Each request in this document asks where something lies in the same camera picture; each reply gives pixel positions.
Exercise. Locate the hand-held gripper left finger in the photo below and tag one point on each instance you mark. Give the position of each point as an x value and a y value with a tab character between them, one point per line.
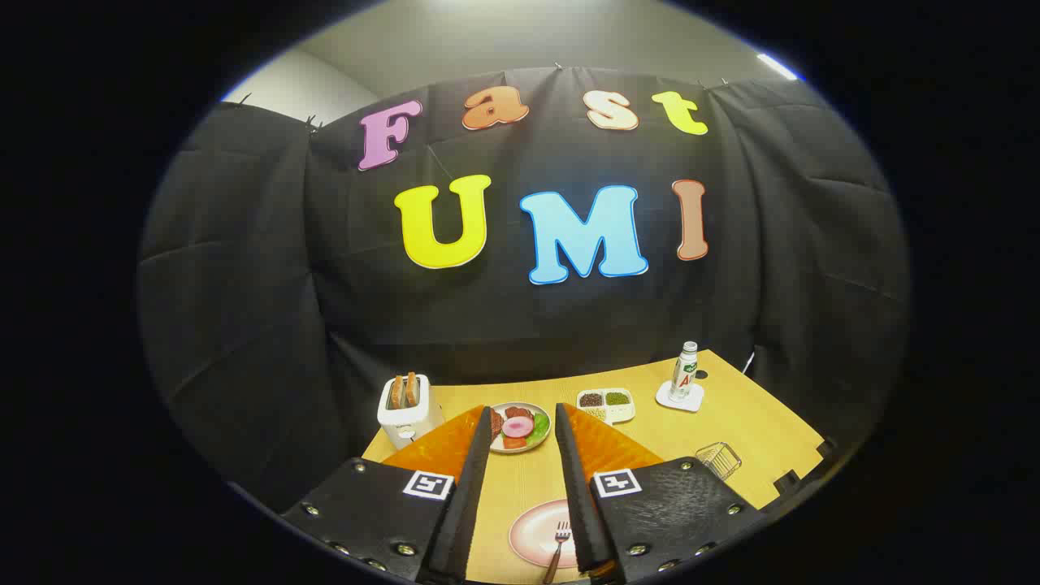
475	479

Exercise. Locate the pink ham slice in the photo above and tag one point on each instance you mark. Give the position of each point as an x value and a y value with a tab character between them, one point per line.
517	427

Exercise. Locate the toast bread slice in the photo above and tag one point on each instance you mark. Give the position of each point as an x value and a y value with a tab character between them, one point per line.
412	390
396	393

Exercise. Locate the white toaster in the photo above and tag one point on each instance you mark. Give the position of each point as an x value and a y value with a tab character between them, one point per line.
406	422

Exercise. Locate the brown meat steak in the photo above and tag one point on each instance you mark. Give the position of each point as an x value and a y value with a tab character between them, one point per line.
496	426

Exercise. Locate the green lettuce leaf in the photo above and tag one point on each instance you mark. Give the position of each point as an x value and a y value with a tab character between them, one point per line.
539	427

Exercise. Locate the yellow soybeans pile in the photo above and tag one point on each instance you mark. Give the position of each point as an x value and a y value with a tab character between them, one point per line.
595	413

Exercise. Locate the grey food plate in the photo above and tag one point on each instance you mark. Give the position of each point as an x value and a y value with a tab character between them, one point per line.
543	439

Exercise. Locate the pink round plate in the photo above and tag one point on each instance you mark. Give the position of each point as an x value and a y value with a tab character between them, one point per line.
532	536

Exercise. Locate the dark brown beans pile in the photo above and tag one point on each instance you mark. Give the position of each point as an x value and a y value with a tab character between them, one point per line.
591	400

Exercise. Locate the green beans pile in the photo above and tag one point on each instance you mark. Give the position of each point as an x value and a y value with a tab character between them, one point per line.
617	398

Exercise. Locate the white square coaster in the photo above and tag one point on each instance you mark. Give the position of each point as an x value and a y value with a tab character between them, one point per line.
678	405

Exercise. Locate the white divided tray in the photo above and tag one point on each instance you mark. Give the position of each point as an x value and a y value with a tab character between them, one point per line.
622	413

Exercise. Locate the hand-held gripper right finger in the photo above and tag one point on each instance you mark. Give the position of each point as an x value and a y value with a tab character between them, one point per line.
573	479

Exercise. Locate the black table clamp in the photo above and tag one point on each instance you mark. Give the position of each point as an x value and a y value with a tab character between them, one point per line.
826	448
786	483

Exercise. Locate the small brown meat piece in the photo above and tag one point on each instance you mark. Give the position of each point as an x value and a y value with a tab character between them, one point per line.
518	412

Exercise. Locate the white drink bottle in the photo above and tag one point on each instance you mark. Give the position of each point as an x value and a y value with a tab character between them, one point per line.
685	374

